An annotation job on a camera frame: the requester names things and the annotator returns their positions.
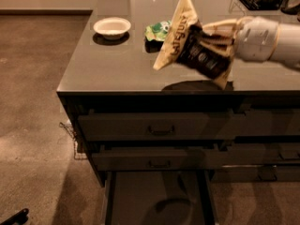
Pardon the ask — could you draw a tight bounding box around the dark drawer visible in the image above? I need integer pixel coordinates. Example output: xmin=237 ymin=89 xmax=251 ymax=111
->
xmin=90 ymin=143 xmax=227 ymax=172
xmin=242 ymin=109 xmax=300 ymax=136
xmin=78 ymin=112 xmax=246 ymax=142
xmin=211 ymin=165 xmax=300 ymax=183
xmin=227 ymin=142 xmax=300 ymax=165

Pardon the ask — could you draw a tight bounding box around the dark round object on counter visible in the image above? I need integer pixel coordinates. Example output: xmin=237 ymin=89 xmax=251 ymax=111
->
xmin=280 ymin=0 xmax=300 ymax=15

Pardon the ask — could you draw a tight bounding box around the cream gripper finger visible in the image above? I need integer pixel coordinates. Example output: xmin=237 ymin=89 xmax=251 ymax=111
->
xmin=202 ymin=19 xmax=237 ymax=32

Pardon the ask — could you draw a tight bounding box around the dark right middle drawer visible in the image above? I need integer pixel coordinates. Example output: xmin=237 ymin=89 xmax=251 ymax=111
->
xmin=227 ymin=142 xmax=300 ymax=165

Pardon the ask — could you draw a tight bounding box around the white paper bowl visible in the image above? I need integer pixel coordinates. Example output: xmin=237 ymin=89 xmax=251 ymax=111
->
xmin=93 ymin=17 xmax=131 ymax=40

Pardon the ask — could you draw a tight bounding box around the dark counter cabinet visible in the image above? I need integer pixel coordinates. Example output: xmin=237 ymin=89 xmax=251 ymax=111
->
xmin=57 ymin=0 xmax=300 ymax=180

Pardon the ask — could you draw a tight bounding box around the dark right top drawer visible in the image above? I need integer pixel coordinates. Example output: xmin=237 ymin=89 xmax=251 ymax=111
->
xmin=242 ymin=109 xmax=300 ymax=136

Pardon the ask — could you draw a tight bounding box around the open bottom drawer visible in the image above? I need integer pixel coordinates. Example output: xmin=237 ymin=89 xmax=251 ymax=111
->
xmin=100 ymin=170 xmax=219 ymax=225

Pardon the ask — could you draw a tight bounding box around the dark right bottom drawer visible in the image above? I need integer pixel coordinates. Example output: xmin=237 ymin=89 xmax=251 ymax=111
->
xmin=211 ymin=165 xmax=300 ymax=183

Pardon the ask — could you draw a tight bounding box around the brown sea salt chip bag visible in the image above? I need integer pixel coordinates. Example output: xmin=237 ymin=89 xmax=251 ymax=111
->
xmin=153 ymin=0 xmax=233 ymax=89

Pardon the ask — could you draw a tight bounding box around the green chip bag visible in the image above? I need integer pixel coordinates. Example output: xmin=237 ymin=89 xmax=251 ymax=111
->
xmin=144 ymin=21 xmax=171 ymax=42

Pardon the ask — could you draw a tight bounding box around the black object bottom left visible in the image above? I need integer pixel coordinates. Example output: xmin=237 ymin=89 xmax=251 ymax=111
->
xmin=0 ymin=208 xmax=29 ymax=225

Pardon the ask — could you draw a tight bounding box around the wire rack on floor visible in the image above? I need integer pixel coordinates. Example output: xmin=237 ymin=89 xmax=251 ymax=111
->
xmin=59 ymin=120 xmax=87 ymax=160

